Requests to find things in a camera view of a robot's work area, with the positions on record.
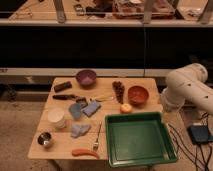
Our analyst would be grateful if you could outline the orange fruit toy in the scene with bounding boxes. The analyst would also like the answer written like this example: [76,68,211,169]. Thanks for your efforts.
[120,103,132,114]

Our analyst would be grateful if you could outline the blue sponge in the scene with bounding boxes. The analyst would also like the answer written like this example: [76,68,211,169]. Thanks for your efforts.
[82,101,101,117]

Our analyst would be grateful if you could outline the brown pinecone-like object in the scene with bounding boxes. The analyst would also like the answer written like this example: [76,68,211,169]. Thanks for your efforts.
[112,81,125,104]

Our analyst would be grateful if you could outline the black power box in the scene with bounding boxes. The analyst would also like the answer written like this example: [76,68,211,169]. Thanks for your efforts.
[187,125,213,145]

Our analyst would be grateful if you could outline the red bowl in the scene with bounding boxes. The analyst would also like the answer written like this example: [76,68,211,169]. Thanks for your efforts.
[128,86,149,105]

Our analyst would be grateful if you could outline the dark handled brush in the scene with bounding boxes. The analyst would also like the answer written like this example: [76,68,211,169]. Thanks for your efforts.
[52,94,86,102]

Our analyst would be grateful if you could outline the purple bowl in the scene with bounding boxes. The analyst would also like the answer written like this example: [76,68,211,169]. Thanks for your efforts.
[76,69,97,88]

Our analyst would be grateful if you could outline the metal fork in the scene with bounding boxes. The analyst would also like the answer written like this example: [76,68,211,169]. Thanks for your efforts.
[93,122,102,151]

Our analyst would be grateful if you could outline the small metal cup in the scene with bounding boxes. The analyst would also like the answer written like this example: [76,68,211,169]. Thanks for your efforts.
[37,132,53,148]

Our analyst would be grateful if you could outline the black cable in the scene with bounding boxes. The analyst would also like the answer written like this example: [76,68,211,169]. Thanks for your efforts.
[167,113,213,171]

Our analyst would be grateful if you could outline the light blue crumpled cloth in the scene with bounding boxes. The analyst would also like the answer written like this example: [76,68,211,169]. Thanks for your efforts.
[71,124,91,138]

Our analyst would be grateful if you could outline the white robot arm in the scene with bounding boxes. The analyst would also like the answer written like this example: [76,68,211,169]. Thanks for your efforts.
[160,63,213,115]

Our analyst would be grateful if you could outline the dark brown block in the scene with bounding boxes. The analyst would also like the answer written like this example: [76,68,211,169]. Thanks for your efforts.
[54,81,72,93]

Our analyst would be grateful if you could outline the yellow-handled spoon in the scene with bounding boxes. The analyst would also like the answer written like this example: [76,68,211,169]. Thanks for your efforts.
[90,96,114,102]

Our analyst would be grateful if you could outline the orange carrot toy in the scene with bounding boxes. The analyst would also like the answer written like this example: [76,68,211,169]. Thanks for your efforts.
[71,149,100,159]

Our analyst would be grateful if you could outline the white cup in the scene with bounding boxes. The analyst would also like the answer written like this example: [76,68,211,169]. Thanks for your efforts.
[47,108,66,129]

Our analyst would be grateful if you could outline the green plastic tray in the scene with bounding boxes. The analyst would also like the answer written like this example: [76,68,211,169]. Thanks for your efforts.
[105,112,178,168]

